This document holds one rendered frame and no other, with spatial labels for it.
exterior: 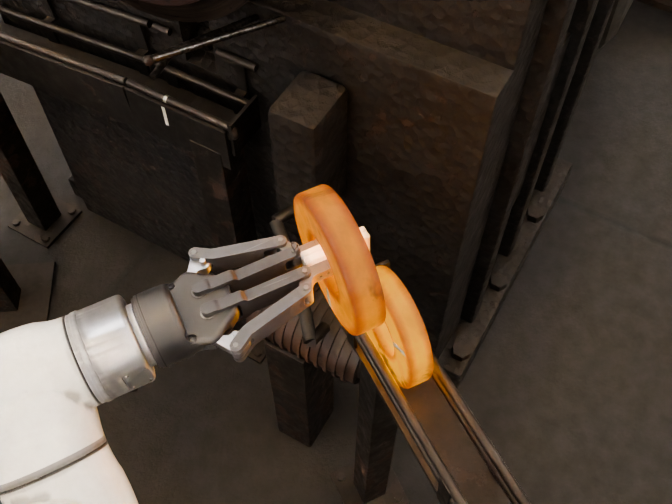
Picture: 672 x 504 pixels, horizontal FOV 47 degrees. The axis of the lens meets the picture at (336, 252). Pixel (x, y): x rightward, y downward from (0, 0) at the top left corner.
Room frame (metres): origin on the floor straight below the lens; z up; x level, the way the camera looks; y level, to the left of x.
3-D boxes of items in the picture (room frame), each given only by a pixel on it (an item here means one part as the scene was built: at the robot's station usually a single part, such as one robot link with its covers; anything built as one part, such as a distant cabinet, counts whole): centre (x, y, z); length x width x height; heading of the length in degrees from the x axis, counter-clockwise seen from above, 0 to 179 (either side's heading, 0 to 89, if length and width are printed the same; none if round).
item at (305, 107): (0.77, 0.04, 0.68); 0.11 x 0.08 x 0.24; 150
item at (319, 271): (0.40, 0.01, 0.92); 0.05 x 0.03 x 0.01; 115
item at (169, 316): (0.36, 0.14, 0.92); 0.09 x 0.08 x 0.07; 115
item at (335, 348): (0.59, 0.03, 0.27); 0.22 x 0.13 x 0.53; 60
